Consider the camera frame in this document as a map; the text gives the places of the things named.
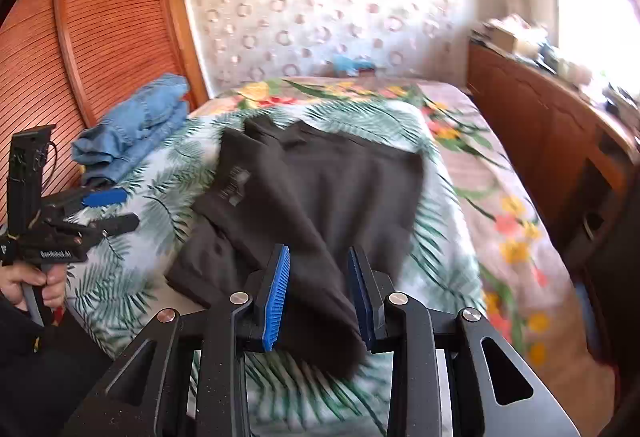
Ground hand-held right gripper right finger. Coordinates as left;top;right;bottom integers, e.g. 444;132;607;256
347;245;583;437

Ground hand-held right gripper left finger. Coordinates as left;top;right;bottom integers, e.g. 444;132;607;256
65;244;292;437

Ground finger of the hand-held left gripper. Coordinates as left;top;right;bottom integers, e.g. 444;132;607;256
55;188;128;212
75;213;141;239

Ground dark brown pants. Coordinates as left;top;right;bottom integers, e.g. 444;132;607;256
165;117;426;380

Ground person's left hand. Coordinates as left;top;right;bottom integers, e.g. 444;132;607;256
0;261;67;314

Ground folded blue jeans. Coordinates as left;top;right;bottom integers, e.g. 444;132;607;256
71;73;192;188

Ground green leaf print blanket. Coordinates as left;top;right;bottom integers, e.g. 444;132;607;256
65;94;487;437

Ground person's dark clothing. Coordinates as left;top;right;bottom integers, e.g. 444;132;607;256
0;294;116;437

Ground red-brown wooden slatted wardrobe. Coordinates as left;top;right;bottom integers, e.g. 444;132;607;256
0;0;211;230

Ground small box with blue bag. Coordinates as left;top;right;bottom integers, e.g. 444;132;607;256
330;56;379;78

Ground brown wooden cabinet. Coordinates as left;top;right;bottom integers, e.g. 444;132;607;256
467;39;640;368

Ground sheer circle pattern curtain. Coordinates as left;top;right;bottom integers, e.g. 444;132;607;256
179;0;482;94

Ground pile of small household items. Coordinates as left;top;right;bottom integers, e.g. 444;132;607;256
470;14;640;118

